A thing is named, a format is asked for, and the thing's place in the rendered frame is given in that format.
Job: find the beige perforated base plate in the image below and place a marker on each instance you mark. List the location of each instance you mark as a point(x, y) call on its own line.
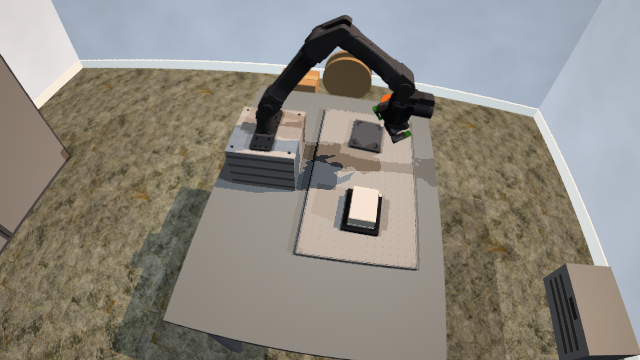
point(338, 167)

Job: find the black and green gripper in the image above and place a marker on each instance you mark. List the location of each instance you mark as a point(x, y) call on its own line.
point(391, 122)

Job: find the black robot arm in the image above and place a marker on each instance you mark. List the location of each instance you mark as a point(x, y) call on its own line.
point(318, 46)

